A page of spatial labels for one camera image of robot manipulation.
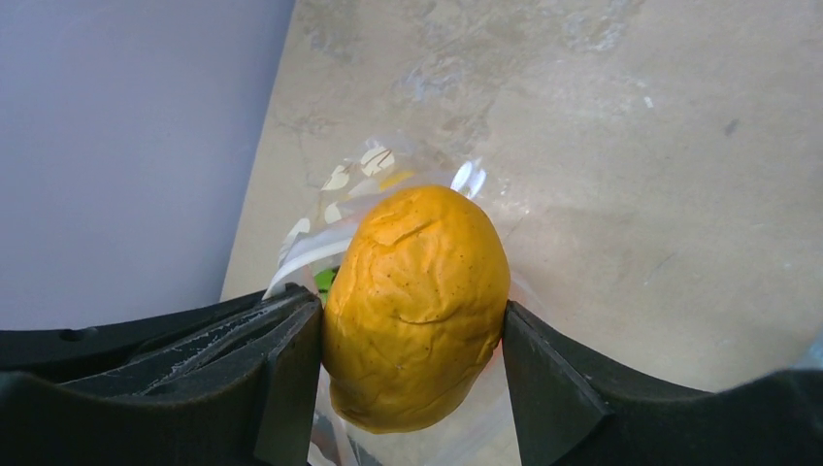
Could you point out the green fruit with black stripe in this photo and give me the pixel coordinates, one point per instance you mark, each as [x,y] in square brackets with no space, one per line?
[323,281]

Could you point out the clear polka dot zip bag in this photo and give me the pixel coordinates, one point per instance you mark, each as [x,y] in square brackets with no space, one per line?
[480,431]

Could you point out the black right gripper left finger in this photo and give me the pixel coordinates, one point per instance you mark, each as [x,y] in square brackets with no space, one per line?
[229,384]

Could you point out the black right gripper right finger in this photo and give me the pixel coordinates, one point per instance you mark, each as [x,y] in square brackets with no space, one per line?
[572,405]

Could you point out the yellow-orange potato-like fruit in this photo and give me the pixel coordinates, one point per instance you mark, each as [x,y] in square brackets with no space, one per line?
[416,310]

